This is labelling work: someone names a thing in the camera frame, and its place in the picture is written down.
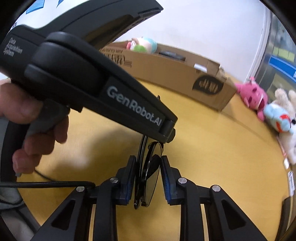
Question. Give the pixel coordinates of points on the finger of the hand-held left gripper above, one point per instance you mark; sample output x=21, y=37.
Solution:
x=167, y=132

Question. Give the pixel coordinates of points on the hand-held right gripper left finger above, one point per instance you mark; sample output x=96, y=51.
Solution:
x=129, y=176

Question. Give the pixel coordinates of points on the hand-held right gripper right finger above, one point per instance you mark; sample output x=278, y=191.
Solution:
x=166, y=178

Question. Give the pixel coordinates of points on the black sunglasses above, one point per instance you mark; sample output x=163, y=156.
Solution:
x=150, y=185

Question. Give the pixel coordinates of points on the cardboard box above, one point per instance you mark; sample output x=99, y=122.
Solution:
x=161, y=74

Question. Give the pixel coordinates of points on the wooden desktop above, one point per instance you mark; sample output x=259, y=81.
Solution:
x=208, y=150

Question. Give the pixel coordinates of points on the person's left hand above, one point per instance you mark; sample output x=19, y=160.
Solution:
x=18, y=102

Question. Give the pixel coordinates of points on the pink and green plush toy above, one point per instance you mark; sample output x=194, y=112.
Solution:
x=136, y=46

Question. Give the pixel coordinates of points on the teal round plush toy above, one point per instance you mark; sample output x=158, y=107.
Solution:
x=152, y=45

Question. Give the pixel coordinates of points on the light blue plush toy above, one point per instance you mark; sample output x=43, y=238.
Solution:
x=277, y=115

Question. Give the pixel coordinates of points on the beige teddy plush toy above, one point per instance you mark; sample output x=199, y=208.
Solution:
x=283, y=97

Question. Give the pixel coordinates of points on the white plush toy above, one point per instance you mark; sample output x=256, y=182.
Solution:
x=289, y=146

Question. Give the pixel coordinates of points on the glass door with blue stripe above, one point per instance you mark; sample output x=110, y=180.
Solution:
x=277, y=46

